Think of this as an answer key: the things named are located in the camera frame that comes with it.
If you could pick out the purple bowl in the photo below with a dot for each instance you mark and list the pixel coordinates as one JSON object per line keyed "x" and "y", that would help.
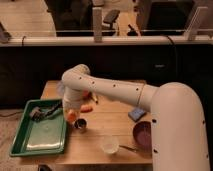
{"x": 142, "y": 135}

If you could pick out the green plastic tray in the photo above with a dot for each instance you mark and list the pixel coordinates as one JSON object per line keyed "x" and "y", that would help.
{"x": 44, "y": 137}

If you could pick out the black dish brush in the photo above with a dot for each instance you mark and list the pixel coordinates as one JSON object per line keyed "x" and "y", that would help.
{"x": 37, "y": 114}

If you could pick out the blue sponge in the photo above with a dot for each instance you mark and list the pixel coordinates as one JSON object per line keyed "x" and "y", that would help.
{"x": 136, "y": 114}

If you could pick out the small metal cup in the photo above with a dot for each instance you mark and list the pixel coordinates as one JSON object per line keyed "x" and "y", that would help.
{"x": 80, "y": 125}

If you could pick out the clear plastic bag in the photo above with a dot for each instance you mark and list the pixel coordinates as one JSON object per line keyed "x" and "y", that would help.
{"x": 60, "y": 88}

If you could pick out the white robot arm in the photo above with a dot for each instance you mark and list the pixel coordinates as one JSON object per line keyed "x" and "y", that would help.
{"x": 178, "y": 127}

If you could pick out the white plastic cup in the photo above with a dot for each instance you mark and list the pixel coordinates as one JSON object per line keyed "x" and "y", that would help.
{"x": 109, "y": 144}

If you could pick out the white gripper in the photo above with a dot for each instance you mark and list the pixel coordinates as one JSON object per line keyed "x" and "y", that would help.
{"x": 71, "y": 105}

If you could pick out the metal spoon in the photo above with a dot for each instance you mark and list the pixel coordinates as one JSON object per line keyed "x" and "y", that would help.
{"x": 128, "y": 148}

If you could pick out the wooden table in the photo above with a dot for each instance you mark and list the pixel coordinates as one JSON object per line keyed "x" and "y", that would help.
{"x": 108, "y": 117}

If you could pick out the orange apple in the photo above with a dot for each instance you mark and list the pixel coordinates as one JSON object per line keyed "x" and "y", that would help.
{"x": 72, "y": 117}

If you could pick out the orange carrot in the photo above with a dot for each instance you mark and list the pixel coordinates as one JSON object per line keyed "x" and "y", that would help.
{"x": 86, "y": 108}

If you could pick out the black office chair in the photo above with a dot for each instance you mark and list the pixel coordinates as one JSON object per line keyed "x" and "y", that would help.
{"x": 111, "y": 17}

